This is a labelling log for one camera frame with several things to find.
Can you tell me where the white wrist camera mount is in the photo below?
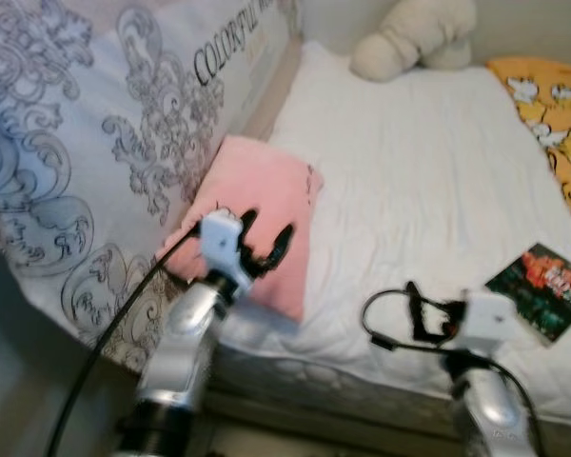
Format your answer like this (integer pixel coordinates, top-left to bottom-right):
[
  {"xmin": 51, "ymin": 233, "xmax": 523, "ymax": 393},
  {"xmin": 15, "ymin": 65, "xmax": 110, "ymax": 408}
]
[
  {"xmin": 456, "ymin": 289, "xmax": 516, "ymax": 354},
  {"xmin": 197, "ymin": 210, "xmax": 245, "ymax": 288}
]

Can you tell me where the white quilted bed mattress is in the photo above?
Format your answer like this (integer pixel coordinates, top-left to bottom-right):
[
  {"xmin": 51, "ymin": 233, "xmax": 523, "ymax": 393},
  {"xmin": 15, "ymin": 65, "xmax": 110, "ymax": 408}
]
[{"xmin": 205, "ymin": 38, "xmax": 571, "ymax": 429}]

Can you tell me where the beige plush toy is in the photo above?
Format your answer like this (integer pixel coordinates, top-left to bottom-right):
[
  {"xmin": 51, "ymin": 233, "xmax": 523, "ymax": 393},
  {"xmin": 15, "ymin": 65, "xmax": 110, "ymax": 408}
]
[{"xmin": 349, "ymin": 0, "xmax": 478, "ymax": 83}]

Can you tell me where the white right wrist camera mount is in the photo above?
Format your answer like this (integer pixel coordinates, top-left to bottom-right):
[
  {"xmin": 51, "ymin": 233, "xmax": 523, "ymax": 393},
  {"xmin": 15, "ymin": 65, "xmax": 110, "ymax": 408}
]
[{"xmin": 456, "ymin": 289, "xmax": 516, "ymax": 354}]

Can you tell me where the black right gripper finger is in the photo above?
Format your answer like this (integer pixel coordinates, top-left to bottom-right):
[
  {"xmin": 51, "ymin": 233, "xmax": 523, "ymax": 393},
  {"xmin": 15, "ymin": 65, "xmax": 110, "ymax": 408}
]
[{"xmin": 405, "ymin": 281, "xmax": 431, "ymax": 344}]

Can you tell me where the orange cartoon print blanket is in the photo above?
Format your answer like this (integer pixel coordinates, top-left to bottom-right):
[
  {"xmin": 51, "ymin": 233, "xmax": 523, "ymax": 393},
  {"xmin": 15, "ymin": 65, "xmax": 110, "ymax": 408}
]
[{"xmin": 484, "ymin": 56, "xmax": 571, "ymax": 246}]

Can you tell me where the pink pillow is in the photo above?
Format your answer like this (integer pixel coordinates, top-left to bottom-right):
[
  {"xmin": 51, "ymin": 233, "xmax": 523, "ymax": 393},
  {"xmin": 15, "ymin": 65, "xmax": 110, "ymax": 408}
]
[{"xmin": 157, "ymin": 133, "xmax": 325, "ymax": 326}]

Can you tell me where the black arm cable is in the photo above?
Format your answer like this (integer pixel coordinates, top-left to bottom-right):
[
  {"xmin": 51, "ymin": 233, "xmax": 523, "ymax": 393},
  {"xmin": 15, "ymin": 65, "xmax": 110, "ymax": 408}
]
[
  {"xmin": 361, "ymin": 288, "xmax": 545, "ymax": 457},
  {"xmin": 42, "ymin": 223, "xmax": 202, "ymax": 457}
]

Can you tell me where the dark green red book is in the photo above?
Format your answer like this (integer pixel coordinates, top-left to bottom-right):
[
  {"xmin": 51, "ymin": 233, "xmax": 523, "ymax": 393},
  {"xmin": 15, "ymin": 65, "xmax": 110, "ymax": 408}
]
[{"xmin": 482, "ymin": 242, "xmax": 571, "ymax": 347}]

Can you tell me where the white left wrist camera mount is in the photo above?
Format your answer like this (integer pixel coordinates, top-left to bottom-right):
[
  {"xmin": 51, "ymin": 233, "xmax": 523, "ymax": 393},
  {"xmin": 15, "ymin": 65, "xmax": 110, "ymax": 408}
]
[{"xmin": 197, "ymin": 210, "xmax": 245, "ymax": 288}]

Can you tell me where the grey bed base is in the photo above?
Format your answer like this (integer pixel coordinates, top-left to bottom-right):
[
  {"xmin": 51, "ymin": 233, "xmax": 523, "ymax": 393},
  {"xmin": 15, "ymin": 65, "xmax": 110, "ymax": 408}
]
[{"xmin": 205, "ymin": 345, "xmax": 571, "ymax": 453}]

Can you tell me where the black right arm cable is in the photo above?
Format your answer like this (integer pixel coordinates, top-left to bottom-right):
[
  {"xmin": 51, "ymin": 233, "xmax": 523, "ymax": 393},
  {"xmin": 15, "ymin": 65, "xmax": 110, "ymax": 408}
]
[{"xmin": 361, "ymin": 288, "xmax": 545, "ymax": 457}]

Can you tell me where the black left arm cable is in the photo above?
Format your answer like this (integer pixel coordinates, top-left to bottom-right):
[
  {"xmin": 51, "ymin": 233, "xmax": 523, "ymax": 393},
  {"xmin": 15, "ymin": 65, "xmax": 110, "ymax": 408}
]
[{"xmin": 42, "ymin": 223, "xmax": 202, "ymax": 457}]

